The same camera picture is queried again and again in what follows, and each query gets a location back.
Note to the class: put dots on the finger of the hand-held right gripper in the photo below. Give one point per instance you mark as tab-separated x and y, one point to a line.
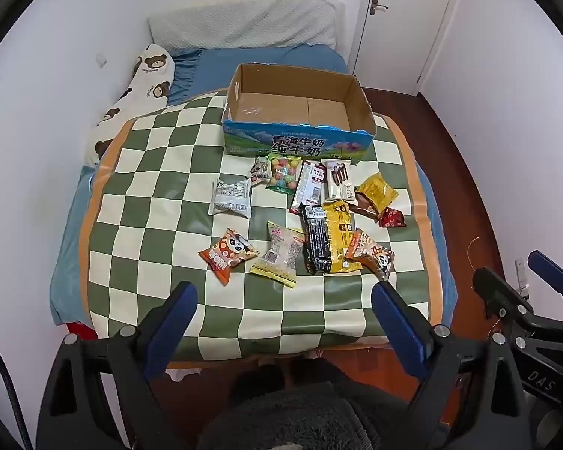
549	267
497	293

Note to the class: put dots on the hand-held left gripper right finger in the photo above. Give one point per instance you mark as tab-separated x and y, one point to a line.
399	328

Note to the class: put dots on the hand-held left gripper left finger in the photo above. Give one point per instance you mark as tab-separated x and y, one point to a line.
178	318

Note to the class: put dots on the orange panda snack packet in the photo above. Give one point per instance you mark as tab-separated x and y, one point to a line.
373	253
227	253

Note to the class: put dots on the large yellow snack packet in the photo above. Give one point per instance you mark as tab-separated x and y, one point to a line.
341	239

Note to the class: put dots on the long black snack packet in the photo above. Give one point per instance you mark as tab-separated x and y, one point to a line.
316	239

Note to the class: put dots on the white grey snack packet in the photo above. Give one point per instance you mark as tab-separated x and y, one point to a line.
230	197

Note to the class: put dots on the white red bar packet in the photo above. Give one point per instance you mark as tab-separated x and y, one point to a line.
309	187

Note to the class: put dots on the colourful candy ball bag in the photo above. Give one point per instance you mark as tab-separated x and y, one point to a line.
284	176

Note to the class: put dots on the cardboard box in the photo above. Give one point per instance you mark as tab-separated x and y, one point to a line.
295	147

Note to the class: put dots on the white power strip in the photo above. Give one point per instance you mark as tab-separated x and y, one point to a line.
521	274

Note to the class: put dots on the red cloth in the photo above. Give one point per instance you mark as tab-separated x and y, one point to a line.
79	330

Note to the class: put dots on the small red snack packet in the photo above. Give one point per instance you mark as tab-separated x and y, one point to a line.
393	218

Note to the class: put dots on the clear yellow-trimmed snack packet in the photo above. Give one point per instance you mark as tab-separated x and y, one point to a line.
281	253

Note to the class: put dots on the green white checkered mat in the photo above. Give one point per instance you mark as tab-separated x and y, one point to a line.
145	197

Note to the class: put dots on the small yellow snack packet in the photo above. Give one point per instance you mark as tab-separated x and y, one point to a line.
377	192

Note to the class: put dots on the dark fleece clothing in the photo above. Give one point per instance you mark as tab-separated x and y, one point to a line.
286	417

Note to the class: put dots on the white chocolate stick packet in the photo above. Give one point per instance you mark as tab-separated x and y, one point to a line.
338	180

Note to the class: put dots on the small brown white snack packet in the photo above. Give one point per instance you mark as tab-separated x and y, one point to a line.
261	168

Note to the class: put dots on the bear print pillow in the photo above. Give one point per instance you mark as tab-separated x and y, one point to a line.
140	89

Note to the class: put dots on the blue bed sheet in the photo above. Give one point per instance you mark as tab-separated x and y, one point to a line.
244	63

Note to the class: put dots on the white door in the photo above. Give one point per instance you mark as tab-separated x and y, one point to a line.
403	33

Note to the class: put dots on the grey white textured pillow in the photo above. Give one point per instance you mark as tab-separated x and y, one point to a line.
244	23

